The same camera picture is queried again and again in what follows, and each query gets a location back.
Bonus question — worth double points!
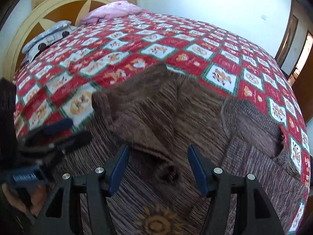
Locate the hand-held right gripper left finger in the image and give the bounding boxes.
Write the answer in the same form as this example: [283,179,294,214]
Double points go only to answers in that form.
[27,145,130,235]

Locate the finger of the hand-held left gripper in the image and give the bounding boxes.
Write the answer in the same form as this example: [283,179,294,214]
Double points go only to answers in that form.
[24,119,74,143]
[22,130,92,155]

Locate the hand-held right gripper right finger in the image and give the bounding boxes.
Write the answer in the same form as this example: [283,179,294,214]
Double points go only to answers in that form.
[187,145,286,235]

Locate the brown knit sweater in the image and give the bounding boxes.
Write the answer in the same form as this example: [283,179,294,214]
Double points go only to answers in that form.
[49,63,307,235]

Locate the person's left hand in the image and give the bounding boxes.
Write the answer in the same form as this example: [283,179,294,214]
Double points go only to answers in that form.
[2,183,52,219]

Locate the grey printed pillow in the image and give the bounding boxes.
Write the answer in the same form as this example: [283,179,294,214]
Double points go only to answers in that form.
[22,20,79,63]

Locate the cream and wood headboard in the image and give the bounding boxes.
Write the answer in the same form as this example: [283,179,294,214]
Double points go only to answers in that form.
[2,0,128,79]

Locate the red checkered printed blanket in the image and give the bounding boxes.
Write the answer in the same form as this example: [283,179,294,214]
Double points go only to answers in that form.
[12,12,311,235]

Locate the pink pillow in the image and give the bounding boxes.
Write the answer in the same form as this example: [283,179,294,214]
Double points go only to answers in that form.
[80,1,150,25]

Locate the brown wooden door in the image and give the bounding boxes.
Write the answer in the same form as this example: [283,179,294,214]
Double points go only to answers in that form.
[291,61,313,101]

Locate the dark wooden door frame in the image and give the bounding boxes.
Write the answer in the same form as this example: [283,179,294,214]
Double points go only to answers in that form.
[275,13,300,67]

